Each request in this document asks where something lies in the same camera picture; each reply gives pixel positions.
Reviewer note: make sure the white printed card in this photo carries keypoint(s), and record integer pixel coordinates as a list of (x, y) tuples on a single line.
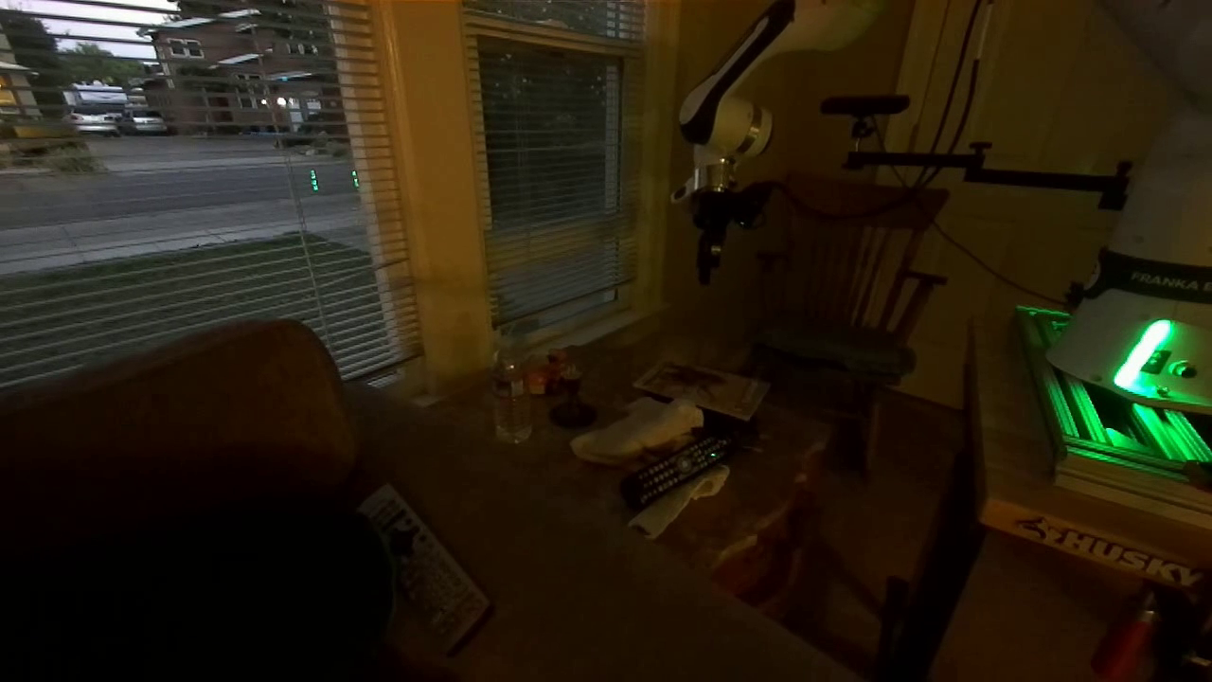
[(422, 568)]

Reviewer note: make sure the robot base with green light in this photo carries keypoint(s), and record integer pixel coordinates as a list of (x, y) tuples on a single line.
[(1129, 366)]

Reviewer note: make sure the red bottle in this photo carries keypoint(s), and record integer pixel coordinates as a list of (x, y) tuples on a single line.
[(1126, 636)]

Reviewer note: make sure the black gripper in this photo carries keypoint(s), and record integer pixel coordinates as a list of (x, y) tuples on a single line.
[(734, 208)]

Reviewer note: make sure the narrow window blind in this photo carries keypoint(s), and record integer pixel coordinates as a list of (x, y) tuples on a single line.
[(554, 164)]

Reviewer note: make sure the Husky tool cart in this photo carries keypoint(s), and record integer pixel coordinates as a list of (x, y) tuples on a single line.
[(1084, 531)]

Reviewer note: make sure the dark upright panel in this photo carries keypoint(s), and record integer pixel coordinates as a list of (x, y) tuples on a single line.
[(940, 555)]

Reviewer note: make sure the small black round stand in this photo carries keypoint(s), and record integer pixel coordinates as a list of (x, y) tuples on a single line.
[(573, 414)]

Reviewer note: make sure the wide window blind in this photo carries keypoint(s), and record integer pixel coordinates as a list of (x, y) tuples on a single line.
[(165, 288)]

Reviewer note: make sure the black remote control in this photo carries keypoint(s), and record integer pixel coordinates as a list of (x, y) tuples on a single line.
[(682, 468)]

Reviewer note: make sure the large white crumpled cloth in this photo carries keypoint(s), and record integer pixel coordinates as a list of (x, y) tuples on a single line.
[(639, 428)]

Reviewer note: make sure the small white cloth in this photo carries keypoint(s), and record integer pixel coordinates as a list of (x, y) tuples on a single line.
[(677, 501)]

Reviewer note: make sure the red toy car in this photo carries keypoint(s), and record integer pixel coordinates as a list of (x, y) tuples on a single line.
[(554, 375)]

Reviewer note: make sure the parked car outside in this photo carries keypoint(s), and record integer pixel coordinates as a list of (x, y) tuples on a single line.
[(102, 106)]

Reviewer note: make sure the wooden chair with green cushion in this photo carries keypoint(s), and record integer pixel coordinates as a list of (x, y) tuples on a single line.
[(840, 347)]

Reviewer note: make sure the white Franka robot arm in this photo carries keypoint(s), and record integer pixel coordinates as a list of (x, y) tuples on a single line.
[(1176, 152)]

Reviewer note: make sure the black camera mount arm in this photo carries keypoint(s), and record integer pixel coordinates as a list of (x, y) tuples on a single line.
[(987, 170)]

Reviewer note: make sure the clear plastic bottle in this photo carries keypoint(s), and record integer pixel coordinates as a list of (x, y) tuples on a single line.
[(514, 404)]

